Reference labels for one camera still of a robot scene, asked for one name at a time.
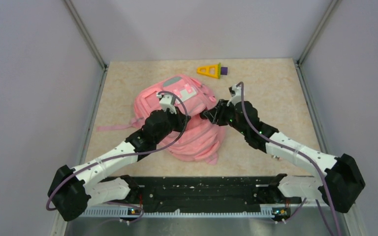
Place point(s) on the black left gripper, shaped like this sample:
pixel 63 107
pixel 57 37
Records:
pixel 180 118

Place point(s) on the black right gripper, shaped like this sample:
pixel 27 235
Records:
pixel 216 114

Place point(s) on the pink student backpack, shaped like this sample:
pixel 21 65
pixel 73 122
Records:
pixel 201 139

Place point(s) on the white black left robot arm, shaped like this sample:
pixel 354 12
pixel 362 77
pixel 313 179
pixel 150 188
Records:
pixel 70 190

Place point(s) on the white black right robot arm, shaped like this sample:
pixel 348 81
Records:
pixel 335 180

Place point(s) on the yellow green purple toy block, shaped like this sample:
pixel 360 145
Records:
pixel 215 71

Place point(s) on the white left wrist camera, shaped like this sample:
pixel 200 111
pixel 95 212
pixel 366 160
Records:
pixel 167 102

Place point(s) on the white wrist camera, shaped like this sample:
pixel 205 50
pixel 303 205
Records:
pixel 236 92
pixel 167 102

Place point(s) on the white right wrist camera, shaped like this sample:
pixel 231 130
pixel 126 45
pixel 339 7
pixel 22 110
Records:
pixel 236 92

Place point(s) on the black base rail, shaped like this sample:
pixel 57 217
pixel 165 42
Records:
pixel 205 194

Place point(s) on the aluminium frame rail right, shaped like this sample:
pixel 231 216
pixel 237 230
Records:
pixel 309 78

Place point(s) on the aluminium frame rail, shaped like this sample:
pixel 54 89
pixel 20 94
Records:
pixel 94 72
pixel 309 78

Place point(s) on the aluminium frame rail left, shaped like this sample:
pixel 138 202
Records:
pixel 94 72

